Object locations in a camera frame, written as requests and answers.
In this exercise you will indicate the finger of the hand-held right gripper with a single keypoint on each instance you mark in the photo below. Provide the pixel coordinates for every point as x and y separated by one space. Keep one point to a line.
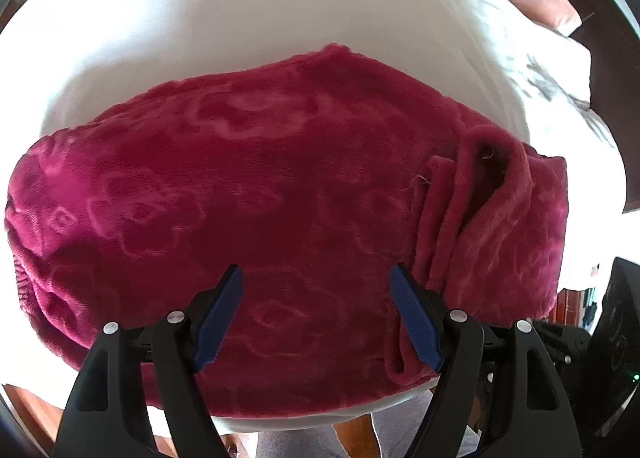
565 343

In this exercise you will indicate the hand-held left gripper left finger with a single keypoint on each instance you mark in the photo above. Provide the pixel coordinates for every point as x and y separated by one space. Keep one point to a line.
220 323

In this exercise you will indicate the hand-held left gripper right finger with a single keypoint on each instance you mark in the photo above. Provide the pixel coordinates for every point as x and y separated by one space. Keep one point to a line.
415 318

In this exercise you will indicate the red fleece blanket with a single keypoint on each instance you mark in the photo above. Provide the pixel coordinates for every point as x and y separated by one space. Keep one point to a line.
250 188

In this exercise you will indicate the person's grey trouser leg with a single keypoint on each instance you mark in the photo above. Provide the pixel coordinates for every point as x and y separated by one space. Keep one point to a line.
400 428
300 445

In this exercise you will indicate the dark wooden headboard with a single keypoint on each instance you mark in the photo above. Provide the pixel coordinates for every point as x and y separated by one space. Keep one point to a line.
610 87

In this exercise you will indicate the white duvet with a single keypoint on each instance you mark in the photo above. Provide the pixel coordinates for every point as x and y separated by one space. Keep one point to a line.
545 72

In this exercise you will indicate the bed with white sheet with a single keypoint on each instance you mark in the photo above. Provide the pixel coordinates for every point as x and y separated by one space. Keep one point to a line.
250 2

